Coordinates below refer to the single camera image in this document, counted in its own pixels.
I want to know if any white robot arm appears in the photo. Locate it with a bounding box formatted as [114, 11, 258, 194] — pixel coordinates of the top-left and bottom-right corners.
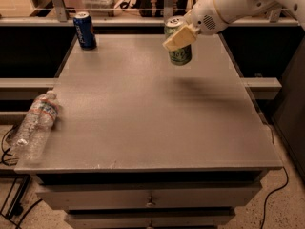
[163, 0, 305, 51]

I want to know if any blue pepsi can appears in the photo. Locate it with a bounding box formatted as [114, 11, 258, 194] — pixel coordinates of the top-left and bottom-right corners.
[73, 11, 96, 50]

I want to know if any grey drawer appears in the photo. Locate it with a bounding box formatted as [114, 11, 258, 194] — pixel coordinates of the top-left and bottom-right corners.
[37, 182, 262, 210]
[65, 210, 235, 229]

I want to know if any black cable right floor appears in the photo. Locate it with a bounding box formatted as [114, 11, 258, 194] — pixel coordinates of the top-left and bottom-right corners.
[258, 166, 290, 229]

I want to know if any clear plastic water bottle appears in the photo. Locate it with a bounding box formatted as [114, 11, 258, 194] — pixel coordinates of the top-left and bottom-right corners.
[11, 90, 59, 160]

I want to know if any upper grey drawer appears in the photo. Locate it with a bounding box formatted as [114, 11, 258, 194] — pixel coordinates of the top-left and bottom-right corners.
[37, 182, 262, 210]

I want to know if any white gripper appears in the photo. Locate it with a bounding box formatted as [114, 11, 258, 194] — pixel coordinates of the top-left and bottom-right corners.
[163, 0, 228, 52]

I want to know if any grey metal shelf rail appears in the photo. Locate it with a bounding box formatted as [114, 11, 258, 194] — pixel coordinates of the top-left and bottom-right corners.
[0, 0, 301, 28]

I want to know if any grey drawer cabinet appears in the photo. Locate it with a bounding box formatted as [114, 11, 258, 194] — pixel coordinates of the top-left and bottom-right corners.
[17, 34, 282, 215]

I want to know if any green soda can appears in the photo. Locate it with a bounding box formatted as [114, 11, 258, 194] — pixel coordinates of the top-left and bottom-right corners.
[163, 15, 193, 67]

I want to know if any dark box on shelf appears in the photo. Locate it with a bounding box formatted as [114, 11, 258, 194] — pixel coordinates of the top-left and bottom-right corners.
[134, 0, 188, 17]

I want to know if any lower grey drawer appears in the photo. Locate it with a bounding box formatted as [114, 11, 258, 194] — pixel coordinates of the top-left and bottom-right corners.
[65, 210, 235, 229]

